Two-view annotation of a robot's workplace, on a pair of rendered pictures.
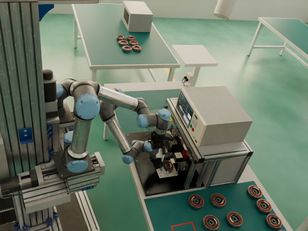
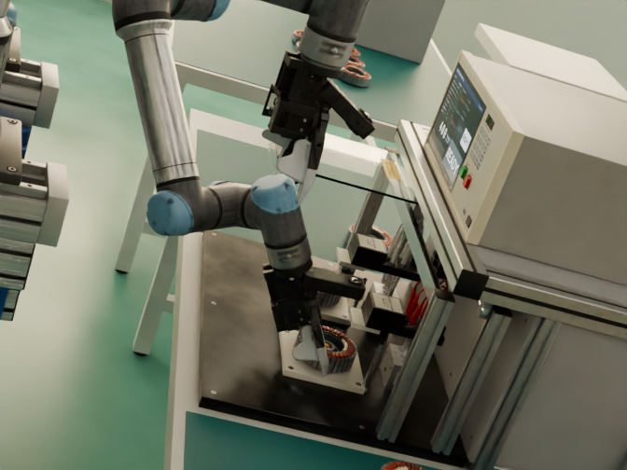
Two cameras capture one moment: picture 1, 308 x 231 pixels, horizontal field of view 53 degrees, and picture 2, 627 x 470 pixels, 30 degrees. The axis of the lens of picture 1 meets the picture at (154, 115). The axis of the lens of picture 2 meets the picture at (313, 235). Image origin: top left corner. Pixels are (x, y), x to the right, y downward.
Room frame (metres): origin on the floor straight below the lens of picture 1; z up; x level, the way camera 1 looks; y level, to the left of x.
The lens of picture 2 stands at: (-0.19, -0.50, 1.80)
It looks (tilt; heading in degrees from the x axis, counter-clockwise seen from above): 23 degrees down; 13
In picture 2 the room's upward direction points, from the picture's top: 20 degrees clockwise
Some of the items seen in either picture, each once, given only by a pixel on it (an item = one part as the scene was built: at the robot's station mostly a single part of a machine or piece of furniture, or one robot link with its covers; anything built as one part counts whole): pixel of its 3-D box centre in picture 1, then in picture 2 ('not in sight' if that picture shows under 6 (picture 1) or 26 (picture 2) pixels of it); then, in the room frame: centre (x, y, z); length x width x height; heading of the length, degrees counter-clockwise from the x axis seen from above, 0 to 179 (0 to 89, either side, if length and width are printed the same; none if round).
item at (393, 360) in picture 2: (183, 164); (399, 368); (1.72, -0.31, 0.80); 0.08 x 0.05 x 0.06; 25
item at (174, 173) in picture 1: (165, 168); (321, 359); (1.66, -0.18, 0.78); 0.15 x 0.15 x 0.01; 25
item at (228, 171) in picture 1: (227, 171); (580, 414); (1.64, -0.63, 0.91); 0.28 x 0.03 x 0.32; 115
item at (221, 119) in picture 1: (211, 113); (562, 168); (1.89, -0.42, 1.22); 0.44 x 0.39 x 0.20; 25
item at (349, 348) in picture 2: (166, 167); (325, 348); (1.66, -0.18, 0.80); 0.11 x 0.11 x 0.04
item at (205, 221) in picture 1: (211, 223); not in sight; (1.26, -0.54, 0.77); 0.11 x 0.11 x 0.04
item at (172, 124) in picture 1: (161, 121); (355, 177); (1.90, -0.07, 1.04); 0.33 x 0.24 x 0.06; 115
